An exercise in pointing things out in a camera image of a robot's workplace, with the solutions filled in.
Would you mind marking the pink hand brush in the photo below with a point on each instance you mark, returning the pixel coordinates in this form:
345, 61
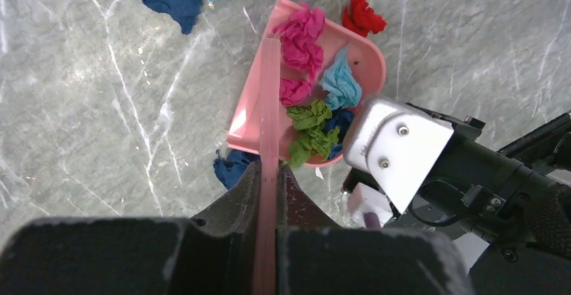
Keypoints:
264, 268

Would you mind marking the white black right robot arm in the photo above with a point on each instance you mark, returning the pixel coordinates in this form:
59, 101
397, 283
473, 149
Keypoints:
536, 259

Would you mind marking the small magenta paper scrap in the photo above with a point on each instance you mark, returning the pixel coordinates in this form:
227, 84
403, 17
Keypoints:
292, 92

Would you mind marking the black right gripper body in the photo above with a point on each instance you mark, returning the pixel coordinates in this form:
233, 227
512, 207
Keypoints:
471, 184

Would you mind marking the red paper scrap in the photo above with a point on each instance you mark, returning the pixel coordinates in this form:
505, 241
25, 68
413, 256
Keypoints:
359, 17

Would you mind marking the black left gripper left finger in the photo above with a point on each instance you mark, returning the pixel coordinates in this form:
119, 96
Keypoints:
209, 253

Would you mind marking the green paper scrap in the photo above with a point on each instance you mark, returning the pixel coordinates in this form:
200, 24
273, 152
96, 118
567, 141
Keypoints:
313, 140

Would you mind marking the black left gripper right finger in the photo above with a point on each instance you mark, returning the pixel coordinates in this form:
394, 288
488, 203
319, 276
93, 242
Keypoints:
316, 256

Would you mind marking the magenta scrap by brush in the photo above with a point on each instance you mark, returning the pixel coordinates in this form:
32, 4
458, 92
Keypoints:
298, 37

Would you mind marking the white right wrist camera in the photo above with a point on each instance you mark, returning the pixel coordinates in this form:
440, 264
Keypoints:
397, 144

